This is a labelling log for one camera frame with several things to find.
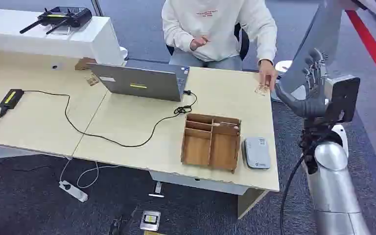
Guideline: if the person's right hand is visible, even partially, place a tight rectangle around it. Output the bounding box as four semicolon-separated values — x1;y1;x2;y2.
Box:
189;35;210;51

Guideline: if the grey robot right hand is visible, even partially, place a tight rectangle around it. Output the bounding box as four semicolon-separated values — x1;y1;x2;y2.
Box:
275;47;330;119

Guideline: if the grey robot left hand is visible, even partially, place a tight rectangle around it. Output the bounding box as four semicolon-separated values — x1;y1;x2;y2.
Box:
108;206;139;235

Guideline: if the person's left hand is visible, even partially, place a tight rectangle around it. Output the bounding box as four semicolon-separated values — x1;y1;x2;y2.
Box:
258;59;278;93

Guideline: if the wooden compartment box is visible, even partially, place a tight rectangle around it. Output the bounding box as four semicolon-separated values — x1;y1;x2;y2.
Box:
180;112;242;174

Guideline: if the person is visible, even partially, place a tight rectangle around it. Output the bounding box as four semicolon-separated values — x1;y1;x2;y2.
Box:
161;0;278;92

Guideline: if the small silver box with screen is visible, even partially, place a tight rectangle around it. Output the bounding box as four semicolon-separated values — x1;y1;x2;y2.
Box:
140;210;162;232

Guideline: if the white power strip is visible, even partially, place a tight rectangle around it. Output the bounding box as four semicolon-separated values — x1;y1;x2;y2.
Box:
58;180;89;203

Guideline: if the grey tilted panel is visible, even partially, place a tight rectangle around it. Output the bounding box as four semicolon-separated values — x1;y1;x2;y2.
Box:
278;0;345;95

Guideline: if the grey laptop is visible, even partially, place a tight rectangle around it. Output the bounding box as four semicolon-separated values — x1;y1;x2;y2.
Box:
87;59;190;103

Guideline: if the grey flat card reader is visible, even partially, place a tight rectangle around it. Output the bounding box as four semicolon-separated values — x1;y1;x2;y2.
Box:
241;137;272;170

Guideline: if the grey metal pole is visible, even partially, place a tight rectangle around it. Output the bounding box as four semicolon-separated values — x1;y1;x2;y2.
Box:
91;0;105;17

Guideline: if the brown wooden block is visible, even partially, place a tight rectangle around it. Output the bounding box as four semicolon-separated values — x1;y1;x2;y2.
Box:
74;57;97;71

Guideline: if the wooden desk leg panel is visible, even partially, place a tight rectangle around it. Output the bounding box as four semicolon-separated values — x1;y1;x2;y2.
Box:
237;188;269;220

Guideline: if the white desk foot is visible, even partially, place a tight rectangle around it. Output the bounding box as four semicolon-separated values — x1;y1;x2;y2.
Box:
0;145;66;161

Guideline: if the black remote controller with antennas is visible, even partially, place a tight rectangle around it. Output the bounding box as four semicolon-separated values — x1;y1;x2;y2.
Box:
19;6;93;36

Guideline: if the white counter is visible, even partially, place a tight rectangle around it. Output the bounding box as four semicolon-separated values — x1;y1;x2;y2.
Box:
0;7;126;68

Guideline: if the black power brick yellow label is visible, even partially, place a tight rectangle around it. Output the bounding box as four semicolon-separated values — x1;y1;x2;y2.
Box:
0;89;25;110

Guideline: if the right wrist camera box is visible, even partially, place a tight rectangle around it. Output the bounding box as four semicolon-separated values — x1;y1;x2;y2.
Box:
324;74;361;124

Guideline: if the white desk bracket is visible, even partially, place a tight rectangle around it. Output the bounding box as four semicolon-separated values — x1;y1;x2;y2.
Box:
148;181;165;199

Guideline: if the white cable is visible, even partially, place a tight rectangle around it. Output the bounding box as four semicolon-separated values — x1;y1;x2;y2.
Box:
59;157;121;190

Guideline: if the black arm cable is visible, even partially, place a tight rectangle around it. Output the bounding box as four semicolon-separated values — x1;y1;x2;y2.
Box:
279;155;306;235

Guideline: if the white desk frame beam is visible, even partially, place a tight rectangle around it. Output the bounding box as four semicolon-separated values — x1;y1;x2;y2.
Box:
148;170;251;196

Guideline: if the black laptop charger cable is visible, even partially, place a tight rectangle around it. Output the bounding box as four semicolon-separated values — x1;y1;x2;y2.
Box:
23;90;198;148

